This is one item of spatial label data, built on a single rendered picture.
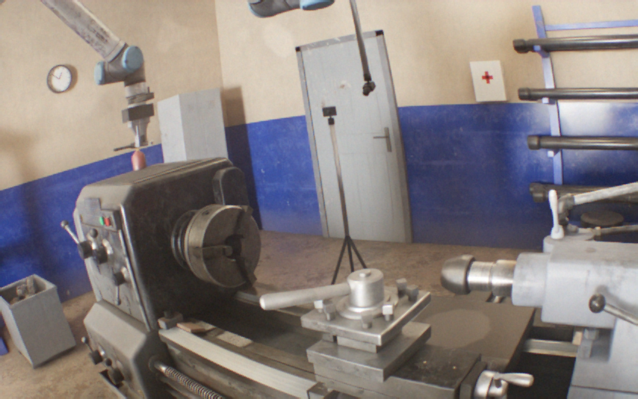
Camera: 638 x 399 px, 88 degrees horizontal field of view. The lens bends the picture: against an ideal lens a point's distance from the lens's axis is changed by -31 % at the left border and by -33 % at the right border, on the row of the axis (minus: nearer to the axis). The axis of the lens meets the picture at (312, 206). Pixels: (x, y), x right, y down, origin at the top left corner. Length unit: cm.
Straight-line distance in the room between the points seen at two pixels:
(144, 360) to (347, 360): 95
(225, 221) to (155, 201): 25
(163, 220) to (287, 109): 384
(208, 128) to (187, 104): 41
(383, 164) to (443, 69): 121
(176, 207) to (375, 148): 323
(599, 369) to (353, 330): 49
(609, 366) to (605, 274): 18
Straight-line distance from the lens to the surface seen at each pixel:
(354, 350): 78
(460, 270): 93
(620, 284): 83
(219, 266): 137
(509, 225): 415
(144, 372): 158
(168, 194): 149
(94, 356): 188
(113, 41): 144
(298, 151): 517
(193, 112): 498
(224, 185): 157
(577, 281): 83
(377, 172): 456
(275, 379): 115
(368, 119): 451
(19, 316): 336
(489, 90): 386
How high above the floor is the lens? 148
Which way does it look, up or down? 13 degrees down
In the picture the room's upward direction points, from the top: 8 degrees counter-clockwise
